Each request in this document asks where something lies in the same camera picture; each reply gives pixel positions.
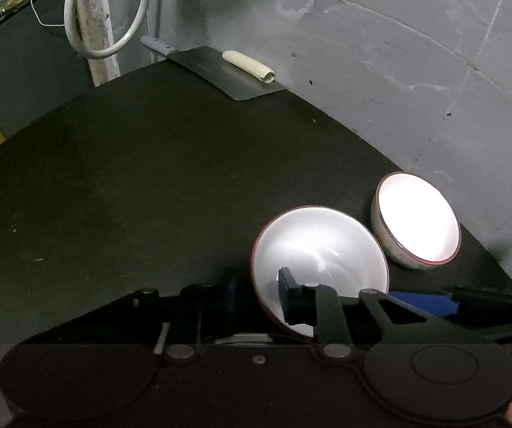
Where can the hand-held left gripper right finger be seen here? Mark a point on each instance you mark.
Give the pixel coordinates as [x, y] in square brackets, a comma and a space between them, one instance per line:
[289, 296]

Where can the white ceramic bowl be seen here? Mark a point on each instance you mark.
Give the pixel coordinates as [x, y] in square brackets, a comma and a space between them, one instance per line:
[322, 245]
[416, 218]

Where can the door frame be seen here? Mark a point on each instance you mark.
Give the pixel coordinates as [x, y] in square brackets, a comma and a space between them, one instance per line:
[97, 9]

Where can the dark grey cabinet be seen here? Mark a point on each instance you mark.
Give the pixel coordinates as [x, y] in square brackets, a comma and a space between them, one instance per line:
[28, 67]

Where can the steel cleaver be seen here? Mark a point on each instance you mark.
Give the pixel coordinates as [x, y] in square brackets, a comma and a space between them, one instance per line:
[224, 71]

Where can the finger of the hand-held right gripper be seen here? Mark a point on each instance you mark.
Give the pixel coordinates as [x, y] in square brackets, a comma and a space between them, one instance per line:
[425, 305]

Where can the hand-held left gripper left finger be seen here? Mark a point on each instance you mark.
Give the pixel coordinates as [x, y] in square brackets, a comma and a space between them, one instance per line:
[231, 296]

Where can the cream paper roll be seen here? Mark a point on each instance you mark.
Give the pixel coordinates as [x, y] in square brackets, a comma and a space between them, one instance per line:
[249, 64]

